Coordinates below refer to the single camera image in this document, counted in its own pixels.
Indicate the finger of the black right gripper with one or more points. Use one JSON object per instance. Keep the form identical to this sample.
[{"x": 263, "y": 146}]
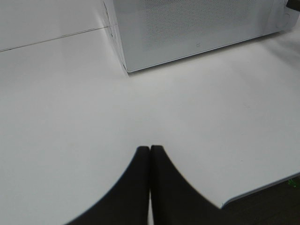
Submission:
[{"x": 293, "y": 4}]

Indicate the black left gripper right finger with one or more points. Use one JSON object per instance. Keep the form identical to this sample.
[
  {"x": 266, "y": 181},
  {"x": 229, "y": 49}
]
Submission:
[{"x": 174, "y": 201}]

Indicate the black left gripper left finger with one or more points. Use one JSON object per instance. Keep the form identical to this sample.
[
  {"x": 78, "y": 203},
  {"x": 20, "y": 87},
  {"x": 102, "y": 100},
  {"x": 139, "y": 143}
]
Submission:
[{"x": 127, "y": 202}]

